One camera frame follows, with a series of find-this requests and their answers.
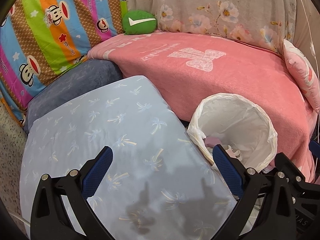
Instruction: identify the green round cushion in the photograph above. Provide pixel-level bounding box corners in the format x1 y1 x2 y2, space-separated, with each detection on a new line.
122 10 157 35

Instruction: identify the small pink pillow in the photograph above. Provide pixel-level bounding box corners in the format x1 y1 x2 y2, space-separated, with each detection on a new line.
282 39 320 113

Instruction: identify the mauve cloth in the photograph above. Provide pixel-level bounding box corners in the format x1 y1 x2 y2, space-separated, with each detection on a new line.
204 136 219 147

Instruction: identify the grey floral blanket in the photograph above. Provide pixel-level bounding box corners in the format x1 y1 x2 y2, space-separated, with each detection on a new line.
127 0 298 54

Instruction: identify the light blue palm print cloth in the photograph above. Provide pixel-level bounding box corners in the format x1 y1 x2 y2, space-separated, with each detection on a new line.
19 75 238 240

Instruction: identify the beige cloth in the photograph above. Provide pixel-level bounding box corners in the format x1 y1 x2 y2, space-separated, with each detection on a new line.
292 0 320 55

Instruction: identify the grey-blue sofa cushion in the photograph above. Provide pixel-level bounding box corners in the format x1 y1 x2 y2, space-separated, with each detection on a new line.
25 59 124 135

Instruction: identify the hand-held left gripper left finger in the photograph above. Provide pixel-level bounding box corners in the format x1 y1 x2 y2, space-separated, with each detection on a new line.
30 146 113 240

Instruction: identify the pink bow print blanket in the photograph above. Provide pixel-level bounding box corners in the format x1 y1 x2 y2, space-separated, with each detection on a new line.
87 30 318 183

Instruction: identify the thick white cable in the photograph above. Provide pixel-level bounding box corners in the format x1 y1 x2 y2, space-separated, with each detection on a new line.
11 212 32 232

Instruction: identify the bin with white plastic liner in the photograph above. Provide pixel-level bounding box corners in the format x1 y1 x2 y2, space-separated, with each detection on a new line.
187 93 278 173

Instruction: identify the striped monkey print quilt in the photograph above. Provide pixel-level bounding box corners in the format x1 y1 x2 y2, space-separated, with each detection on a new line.
0 0 132 128

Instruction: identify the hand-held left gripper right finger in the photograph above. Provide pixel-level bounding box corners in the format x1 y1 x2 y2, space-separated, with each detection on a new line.
212 144 298 240

